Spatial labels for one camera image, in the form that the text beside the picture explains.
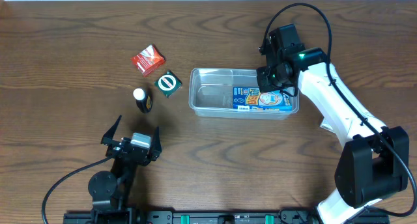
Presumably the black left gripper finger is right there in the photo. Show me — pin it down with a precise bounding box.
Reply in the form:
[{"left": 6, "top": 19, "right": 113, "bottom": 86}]
[
  {"left": 100, "top": 115, "right": 122, "bottom": 146},
  {"left": 149, "top": 127, "right": 162, "bottom": 161}
]

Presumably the blue Kool Fever box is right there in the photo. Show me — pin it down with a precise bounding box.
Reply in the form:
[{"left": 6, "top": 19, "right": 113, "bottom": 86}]
[{"left": 233, "top": 87, "right": 293, "bottom": 111}]

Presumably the white green Panadol box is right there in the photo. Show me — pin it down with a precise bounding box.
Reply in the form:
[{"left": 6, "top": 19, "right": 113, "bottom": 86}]
[{"left": 320, "top": 119, "right": 334, "bottom": 132}]

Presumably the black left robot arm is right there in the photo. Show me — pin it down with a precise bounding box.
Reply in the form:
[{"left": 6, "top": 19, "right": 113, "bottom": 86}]
[{"left": 88, "top": 117, "right": 162, "bottom": 223}]

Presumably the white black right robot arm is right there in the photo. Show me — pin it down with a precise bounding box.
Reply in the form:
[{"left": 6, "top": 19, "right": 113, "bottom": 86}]
[{"left": 257, "top": 24, "right": 416, "bottom": 223}]

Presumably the clear plastic container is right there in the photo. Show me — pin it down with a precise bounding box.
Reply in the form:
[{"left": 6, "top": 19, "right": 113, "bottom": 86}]
[{"left": 189, "top": 68, "right": 299, "bottom": 120}]

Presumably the dark bottle white cap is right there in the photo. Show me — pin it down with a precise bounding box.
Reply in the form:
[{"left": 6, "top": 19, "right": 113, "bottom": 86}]
[{"left": 133, "top": 88, "right": 152, "bottom": 113}]

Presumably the green Zam-Buk box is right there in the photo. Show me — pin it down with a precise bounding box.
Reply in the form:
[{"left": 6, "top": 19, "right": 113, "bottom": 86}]
[{"left": 154, "top": 70, "right": 182, "bottom": 98}]

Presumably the red medicine box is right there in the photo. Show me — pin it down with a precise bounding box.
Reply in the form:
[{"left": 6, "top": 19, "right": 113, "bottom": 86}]
[{"left": 131, "top": 44, "right": 165, "bottom": 77}]

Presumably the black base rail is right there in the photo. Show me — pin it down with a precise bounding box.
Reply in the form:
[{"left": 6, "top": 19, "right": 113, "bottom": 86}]
[{"left": 63, "top": 210, "right": 390, "bottom": 224}]

